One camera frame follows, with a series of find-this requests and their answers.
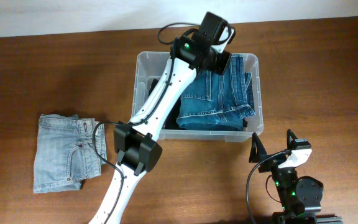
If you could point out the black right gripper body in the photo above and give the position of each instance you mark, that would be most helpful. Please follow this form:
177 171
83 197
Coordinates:
271 163

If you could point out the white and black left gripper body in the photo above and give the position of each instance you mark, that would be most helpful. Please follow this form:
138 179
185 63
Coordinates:
221 58

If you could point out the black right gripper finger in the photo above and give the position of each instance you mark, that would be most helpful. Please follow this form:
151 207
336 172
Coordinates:
291 137
257 152

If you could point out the dark blue jeans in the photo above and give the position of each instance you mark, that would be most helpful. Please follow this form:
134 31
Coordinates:
215 102

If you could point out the black garment with tape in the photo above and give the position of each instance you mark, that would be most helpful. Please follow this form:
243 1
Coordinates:
171 112

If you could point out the light blue jeans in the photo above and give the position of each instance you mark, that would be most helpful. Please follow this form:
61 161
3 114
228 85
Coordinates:
67 149

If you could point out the dark green garment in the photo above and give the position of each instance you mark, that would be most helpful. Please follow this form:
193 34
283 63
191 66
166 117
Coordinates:
248 111

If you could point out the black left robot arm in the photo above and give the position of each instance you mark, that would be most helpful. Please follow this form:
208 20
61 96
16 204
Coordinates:
135 142

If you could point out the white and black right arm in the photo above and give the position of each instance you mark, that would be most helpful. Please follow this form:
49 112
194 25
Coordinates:
300 197

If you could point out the clear plastic storage container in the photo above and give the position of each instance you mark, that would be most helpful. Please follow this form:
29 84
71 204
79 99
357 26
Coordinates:
150 65

